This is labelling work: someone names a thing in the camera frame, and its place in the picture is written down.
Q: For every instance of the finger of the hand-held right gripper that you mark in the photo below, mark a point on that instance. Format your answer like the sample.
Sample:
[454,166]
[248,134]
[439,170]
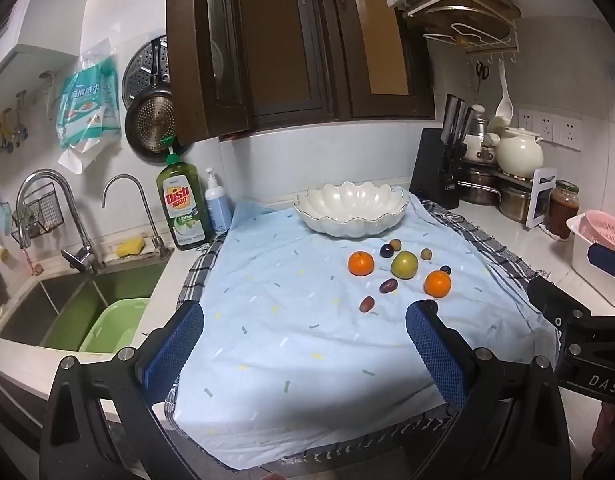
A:
[552,300]
[610,261]

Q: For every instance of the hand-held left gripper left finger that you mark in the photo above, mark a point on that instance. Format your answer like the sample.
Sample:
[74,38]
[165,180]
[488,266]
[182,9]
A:
[172,347]

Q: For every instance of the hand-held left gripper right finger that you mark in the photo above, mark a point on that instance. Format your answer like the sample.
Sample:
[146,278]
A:
[435,355]

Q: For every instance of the red grape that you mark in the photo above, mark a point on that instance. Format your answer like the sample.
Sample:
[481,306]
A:
[387,286]
[366,304]

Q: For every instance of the round green fruit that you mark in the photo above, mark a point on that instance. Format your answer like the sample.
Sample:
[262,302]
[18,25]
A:
[404,265]

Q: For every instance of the dark purple plum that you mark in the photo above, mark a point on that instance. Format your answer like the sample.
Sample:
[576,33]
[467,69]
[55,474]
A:
[386,251]

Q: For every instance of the orange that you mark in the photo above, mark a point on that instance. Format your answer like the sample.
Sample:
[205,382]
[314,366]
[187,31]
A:
[361,263]
[437,284]

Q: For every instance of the white scalloped bowl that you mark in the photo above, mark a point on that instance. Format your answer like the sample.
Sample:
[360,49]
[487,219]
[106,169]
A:
[347,205]

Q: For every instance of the white plastic container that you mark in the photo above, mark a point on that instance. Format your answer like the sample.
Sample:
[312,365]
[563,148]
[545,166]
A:
[580,260]

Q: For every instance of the pink colander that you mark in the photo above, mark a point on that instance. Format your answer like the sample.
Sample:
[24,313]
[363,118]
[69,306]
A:
[607,227]

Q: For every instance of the green plastic basin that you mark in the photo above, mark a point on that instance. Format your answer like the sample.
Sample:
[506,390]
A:
[115,325]

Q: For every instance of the glass jar of red sauce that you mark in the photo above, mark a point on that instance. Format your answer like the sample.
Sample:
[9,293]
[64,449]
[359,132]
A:
[562,210]

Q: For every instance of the black white checked cloth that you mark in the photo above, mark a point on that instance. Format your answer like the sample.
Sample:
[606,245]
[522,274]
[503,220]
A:
[492,255]

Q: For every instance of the white plastic holder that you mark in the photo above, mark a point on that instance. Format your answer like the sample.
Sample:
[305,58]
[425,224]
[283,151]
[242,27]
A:
[537,205]

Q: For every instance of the small brown longan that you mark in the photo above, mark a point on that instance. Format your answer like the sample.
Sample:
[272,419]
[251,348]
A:
[396,244]
[426,254]

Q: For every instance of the steel pot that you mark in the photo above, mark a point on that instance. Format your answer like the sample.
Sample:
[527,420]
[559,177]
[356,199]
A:
[515,201]
[480,185]

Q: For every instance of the yellow sponge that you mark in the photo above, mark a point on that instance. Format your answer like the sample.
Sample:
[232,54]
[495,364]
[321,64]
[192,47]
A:
[130,247]

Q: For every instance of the steel kitchen sink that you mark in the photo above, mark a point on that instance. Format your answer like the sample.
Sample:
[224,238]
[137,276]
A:
[62,305]

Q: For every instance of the slim chrome faucet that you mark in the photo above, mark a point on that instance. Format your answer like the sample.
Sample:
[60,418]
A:
[152,230]

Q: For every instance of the light blue patterned cloth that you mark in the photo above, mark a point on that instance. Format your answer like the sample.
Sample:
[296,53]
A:
[297,335]

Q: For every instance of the large chrome faucet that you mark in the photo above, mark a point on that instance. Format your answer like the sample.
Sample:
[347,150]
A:
[85,255]

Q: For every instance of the green dish soap bottle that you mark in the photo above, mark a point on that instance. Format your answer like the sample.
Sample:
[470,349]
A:
[182,220]

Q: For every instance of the cream ceramic pot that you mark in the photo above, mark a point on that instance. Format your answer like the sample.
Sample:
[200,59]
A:
[520,155]

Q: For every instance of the blue white pump bottle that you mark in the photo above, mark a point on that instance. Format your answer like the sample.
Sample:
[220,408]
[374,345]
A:
[217,207]

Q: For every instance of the small white ceramic pot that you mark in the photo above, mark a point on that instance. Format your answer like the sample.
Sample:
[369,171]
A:
[487,144]

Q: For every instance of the black knife block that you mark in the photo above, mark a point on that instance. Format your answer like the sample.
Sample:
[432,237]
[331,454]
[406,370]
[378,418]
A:
[432,170]

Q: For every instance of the white ladle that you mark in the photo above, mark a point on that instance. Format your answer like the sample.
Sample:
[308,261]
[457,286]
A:
[504,107]

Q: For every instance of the black frying pan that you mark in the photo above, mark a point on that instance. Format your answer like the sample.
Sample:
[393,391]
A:
[150,125]

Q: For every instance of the black scissors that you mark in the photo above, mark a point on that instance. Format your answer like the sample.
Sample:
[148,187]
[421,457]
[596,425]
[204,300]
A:
[482,72]

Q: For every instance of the teal paper towel pack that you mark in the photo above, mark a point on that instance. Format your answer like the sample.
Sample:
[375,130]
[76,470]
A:
[87,110]

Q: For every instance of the dark wooden cabinet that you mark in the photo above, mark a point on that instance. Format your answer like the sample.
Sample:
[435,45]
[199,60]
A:
[297,110]

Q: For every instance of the round steel steamer rack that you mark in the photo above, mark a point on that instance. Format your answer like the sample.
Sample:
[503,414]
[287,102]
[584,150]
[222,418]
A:
[140,70]

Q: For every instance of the white wall socket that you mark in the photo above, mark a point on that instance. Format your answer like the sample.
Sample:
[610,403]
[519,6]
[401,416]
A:
[527,120]
[544,125]
[567,132]

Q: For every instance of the white wall rack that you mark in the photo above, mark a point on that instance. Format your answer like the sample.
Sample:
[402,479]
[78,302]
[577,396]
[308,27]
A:
[462,36]

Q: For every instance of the row of wall hooks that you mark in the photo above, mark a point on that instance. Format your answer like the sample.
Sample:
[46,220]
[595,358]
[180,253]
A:
[7,130]

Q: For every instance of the wall rack with cutting boards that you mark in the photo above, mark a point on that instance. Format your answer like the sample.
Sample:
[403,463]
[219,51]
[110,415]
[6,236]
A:
[447,10]

